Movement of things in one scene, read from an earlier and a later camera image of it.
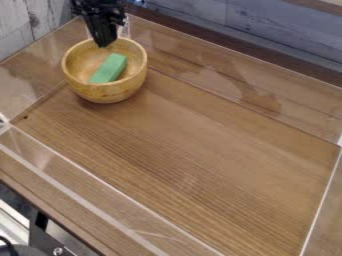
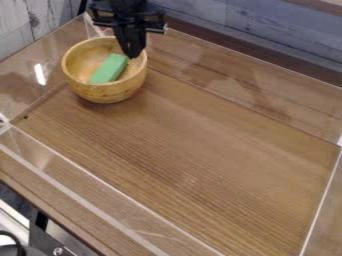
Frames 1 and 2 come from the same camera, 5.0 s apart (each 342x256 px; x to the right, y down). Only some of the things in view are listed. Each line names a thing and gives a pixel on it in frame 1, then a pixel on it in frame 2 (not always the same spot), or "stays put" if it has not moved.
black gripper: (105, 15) -> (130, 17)
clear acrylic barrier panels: (154, 143) stays put
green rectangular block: (110, 69) stays put
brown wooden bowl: (83, 58) stays put
